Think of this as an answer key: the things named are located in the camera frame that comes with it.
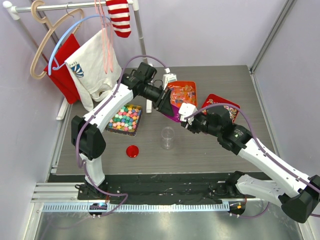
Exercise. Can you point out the orange candy box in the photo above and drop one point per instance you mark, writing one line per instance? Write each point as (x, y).
(183, 92)

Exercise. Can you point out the red cloth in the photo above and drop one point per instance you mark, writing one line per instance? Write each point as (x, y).
(61, 77)

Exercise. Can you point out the red lollipop box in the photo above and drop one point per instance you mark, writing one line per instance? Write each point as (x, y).
(215, 99)

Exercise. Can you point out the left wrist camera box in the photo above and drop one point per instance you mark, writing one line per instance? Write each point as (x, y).
(169, 78)

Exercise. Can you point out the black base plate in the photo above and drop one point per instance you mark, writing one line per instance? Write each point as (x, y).
(163, 189)

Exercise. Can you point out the white cloth bag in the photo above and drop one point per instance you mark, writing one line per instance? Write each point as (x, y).
(85, 66)

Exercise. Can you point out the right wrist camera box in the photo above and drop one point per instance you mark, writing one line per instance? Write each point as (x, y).
(185, 112)

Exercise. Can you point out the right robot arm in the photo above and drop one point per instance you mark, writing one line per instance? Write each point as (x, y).
(295, 192)

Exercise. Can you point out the gold tin of star candies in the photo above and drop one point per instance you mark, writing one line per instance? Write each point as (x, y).
(126, 121)

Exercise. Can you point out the pink wire hanger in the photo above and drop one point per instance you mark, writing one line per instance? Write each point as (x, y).
(107, 43)

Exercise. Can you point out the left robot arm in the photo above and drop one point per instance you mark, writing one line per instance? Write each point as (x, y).
(86, 131)

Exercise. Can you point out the clear plastic jar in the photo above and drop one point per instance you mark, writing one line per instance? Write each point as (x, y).
(167, 137)

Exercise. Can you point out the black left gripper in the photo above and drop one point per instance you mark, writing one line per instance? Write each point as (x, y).
(163, 104)

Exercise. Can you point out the aluminium rail frame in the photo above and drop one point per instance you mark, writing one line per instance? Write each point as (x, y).
(59, 215)

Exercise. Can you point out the wooden clothes hanger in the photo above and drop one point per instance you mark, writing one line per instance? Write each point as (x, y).
(50, 37)

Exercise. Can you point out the red jar lid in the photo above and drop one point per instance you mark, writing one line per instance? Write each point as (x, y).
(132, 151)

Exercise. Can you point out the blue clothes hanger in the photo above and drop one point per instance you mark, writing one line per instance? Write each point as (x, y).
(61, 40)

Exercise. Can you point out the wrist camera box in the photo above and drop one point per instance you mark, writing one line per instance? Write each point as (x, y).
(169, 78)
(185, 112)

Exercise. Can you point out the white clothes rack stand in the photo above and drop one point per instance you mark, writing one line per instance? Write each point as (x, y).
(14, 11)

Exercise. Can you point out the red white striped sock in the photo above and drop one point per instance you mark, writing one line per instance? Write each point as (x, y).
(119, 14)

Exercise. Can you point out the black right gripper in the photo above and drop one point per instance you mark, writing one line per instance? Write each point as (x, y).
(192, 127)

